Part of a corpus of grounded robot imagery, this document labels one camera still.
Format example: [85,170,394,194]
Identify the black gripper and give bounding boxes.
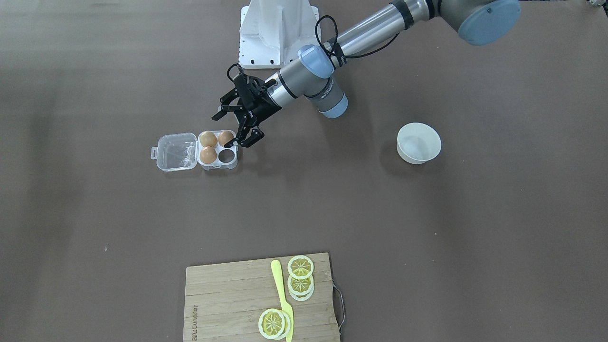
[211,74,282,148]

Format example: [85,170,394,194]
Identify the brown egg carried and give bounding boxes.
[217,130,235,147]

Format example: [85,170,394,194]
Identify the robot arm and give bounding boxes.
[212,0,521,149]

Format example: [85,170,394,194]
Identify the brown egg far row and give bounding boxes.
[198,131,219,149]

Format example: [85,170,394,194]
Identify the brown egg near lid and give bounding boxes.
[199,146,218,164]

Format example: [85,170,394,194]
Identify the clear plastic egg box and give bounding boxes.
[150,130,238,172]

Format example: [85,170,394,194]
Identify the lemon slice upper pair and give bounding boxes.
[287,255,314,280]

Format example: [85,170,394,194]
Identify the lemon slice pair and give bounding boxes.
[287,275,314,302]
[287,255,314,280]

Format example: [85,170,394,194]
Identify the white bowl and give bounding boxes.
[397,123,442,165]

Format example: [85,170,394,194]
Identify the lemon slice lower pair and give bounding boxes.
[287,275,314,302]

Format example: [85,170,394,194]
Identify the wooden cutting board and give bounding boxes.
[183,252,341,342]

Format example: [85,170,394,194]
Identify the yellow plastic knife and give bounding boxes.
[271,259,295,342]

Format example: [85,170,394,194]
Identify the lemon slice single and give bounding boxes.
[258,309,292,340]

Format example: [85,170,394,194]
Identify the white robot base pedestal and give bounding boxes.
[237,0,320,69]

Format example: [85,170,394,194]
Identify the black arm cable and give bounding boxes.
[315,15,400,60]

